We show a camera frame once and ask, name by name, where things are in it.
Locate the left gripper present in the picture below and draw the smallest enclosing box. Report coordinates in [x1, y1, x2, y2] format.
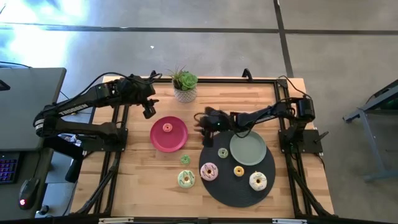
[119, 74, 160, 119]

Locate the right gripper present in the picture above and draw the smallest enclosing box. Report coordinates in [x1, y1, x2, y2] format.
[194, 106, 234, 148]

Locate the large pink drizzled donut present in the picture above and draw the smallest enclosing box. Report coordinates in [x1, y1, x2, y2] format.
[200, 162, 219, 182]

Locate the large green drizzled donut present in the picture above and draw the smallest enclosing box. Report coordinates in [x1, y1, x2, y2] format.
[177, 169, 197, 189]

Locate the large white sprinkled donut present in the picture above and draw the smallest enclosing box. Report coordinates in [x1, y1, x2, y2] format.
[248, 171, 268, 192]

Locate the pink round plate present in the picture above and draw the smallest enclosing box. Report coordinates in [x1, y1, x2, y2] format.
[149, 116, 189, 153]

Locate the succulent in white patterned pot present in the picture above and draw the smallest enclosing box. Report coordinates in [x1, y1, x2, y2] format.
[166, 65, 199, 104]

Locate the sage green round plate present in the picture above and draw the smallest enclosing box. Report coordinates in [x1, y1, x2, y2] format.
[229, 130, 267, 166]

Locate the black round woven placemat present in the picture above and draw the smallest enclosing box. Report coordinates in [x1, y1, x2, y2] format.
[198, 130, 277, 208]

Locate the black computer mouse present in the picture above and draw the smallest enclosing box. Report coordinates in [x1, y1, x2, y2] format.
[18, 177, 40, 210]

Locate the backlit keyboard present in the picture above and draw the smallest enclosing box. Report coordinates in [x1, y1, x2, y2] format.
[0, 151, 20, 185]

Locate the grey metal side table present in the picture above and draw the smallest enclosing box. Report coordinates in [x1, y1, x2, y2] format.
[343, 79, 398, 183]

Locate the black aluminium table frame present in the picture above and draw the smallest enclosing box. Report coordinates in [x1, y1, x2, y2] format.
[71, 68, 335, 218]

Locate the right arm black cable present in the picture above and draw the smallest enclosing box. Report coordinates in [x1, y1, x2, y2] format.
[278, 75, 312, 100]

